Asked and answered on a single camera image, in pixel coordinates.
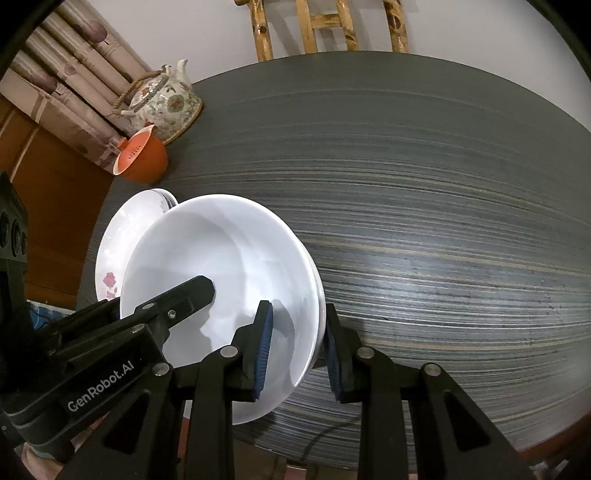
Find wooden chair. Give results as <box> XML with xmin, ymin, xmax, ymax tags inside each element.
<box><xmin>233</xmin><ymin>0</ymin><xmax>411</xmax><ymax>62</ymax></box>

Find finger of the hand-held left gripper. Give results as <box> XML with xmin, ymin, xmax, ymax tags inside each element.
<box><xmin>134</xmin><ymin>275</ymin><xmax>217</xmax><ymax>342</ymax></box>
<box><xmin>44</xmin><ymin>299</ymin><xmax>123</xmax><ymax>344</ymax></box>

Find small deep plate pink flower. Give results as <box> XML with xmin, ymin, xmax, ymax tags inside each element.
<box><xmin>95</xmin><ymin>190</ymin><xmax>175</xmax><ymax>303</ymax></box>

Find white bowl with red pattern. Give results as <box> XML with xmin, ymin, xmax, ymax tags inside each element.
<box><xmin>286</xmin><ymin>231</ymin><xmax>326</xmax><ymax>393</ymax></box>

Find brown wooden door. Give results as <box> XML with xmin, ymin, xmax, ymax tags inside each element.
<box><xmin>0</xmin><ymin>92</ymin><xmax>116</xmax><ymax>308</ymax></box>

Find floral ceramic teapot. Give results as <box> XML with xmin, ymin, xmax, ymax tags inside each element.
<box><xmin>112</xmin><ymin>58</ymin><xmax>204</xmax><ymax>146</ymax></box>

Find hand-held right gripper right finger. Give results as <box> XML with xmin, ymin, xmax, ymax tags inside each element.
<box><xmin>323</xmin><ymin>304</ymin><xmax>536</xmax><ymax>480</ymax></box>

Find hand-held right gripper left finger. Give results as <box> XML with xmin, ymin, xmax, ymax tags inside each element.
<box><xmin>55</xmin><ymin>300</ymin><xmax>274</xmax><ymax>480</ymax></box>

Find blue cloth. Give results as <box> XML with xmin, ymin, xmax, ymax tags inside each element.
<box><xmin>28</xmin><ymin>300</ymin><xmax>77</xmax><ymax>326</ymax></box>

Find white ceramic bowl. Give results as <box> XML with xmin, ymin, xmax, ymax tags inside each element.
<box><xmin>119</xmin><ymin>194</ymin><xmax>324</xmax><ymax>426</ymax></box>

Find beige patterned curtain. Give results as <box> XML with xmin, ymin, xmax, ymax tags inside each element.
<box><xmin>0</xmin><ymin>0</ymin><xmax>160</xmax><ymax>174</ymax></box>

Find orange lidded cup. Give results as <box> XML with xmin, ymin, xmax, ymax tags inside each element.
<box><xmin>113</xmin><ymin>124</ymin><xmax>169</xmax><ymax>183</ymax></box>

